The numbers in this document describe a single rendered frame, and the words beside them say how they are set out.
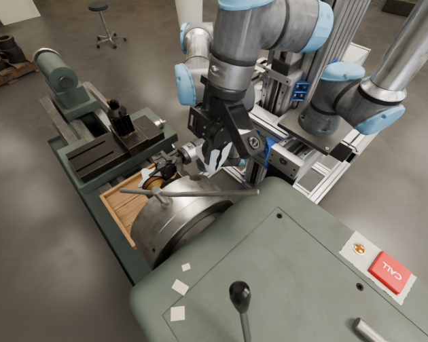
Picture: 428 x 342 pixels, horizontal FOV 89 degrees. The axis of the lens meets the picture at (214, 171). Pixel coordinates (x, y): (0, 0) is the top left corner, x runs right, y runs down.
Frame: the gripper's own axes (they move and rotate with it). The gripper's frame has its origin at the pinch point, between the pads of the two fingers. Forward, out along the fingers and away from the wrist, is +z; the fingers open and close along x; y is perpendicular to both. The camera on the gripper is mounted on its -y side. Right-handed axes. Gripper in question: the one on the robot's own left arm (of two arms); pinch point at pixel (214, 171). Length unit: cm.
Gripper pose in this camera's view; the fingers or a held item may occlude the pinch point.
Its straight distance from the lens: 51.3
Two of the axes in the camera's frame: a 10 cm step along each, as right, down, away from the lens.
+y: -6.6, -6.1, 4.4
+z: -1.9, 7.0, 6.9
